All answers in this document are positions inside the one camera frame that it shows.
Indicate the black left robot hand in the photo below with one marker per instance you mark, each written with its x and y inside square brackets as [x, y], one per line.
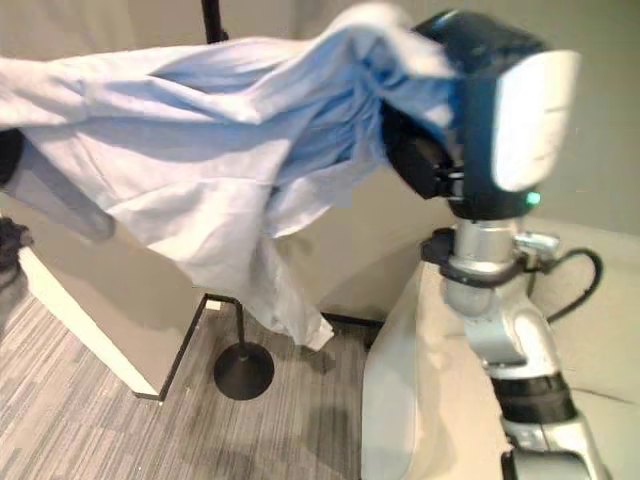
[9, 157]

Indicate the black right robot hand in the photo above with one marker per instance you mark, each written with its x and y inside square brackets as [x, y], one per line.
[480, 125]

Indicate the light blue shirt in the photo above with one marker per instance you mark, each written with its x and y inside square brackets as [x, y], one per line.
[200, 150]

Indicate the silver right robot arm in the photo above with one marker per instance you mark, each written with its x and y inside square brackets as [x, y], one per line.
[520, 345]

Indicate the black clothes rack stand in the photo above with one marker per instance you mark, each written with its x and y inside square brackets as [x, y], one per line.
[243, 372]

